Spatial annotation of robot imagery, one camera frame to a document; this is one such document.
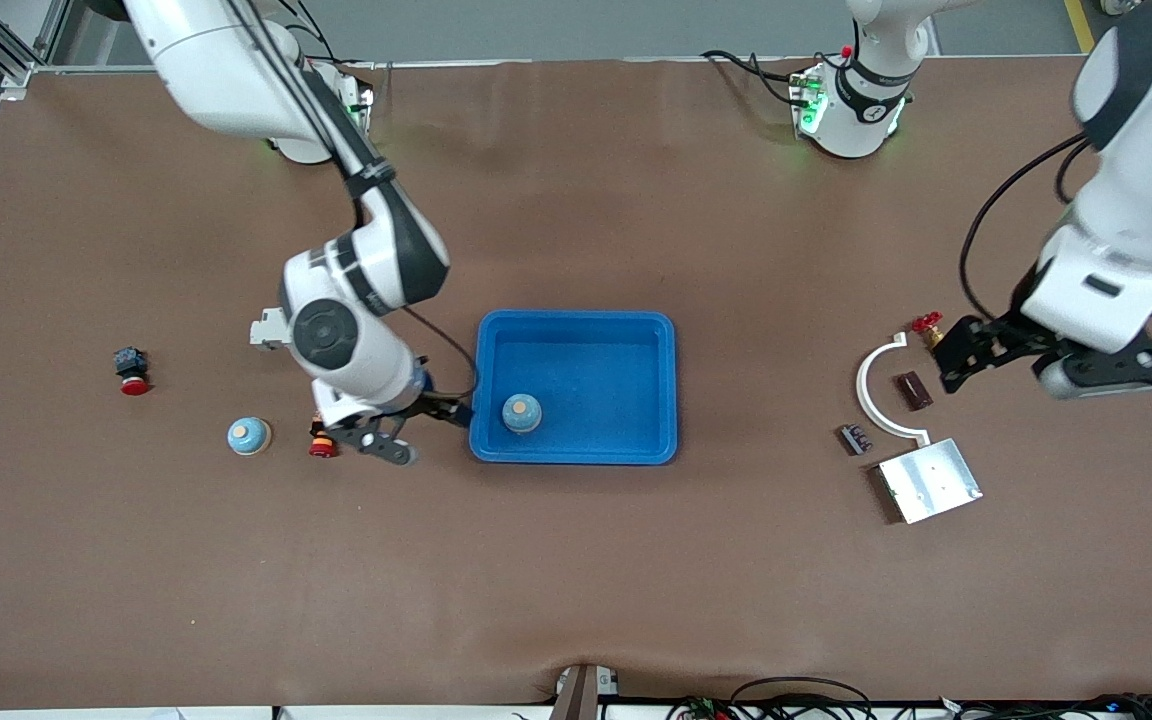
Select dark brown small block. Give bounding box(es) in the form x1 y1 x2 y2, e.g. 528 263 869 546
894 371 935 412

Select white circuit breaker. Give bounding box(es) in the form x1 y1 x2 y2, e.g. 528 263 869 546
249 308 292 351

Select light blue service bell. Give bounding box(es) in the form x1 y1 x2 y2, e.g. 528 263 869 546
227 416 273 457
501 393 543 434

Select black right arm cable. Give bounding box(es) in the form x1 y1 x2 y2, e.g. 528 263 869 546
226 0 482 401

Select brown table cover mat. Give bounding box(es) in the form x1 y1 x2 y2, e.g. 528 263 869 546
0 55 1152 713

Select red mushroom push button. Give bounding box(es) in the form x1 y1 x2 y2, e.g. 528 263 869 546
114 346 151 397

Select brown grey camera mount bracket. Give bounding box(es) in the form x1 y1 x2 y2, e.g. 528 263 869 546
551 663 622 720

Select blue plastic tray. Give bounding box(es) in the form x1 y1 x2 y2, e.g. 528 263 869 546
468 308 679 466

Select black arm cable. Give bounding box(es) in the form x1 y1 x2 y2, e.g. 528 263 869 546
958 130 1097 321
226 0 482 401

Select silver metal plate box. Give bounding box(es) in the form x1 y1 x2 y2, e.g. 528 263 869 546
876 437 984 525

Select white semicircular bracket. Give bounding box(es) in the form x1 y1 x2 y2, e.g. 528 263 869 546
855 332 932 448

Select black cable bundle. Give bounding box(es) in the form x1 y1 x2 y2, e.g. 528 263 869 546
936 692 1152 720

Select black base power cables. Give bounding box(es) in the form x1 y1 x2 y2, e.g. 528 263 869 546
701 48 812 106

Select tangled black cables with connectors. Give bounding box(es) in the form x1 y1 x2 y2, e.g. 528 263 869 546
666 677 877 720

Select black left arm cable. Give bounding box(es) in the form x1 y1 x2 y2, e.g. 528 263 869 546
958 130 1097 321

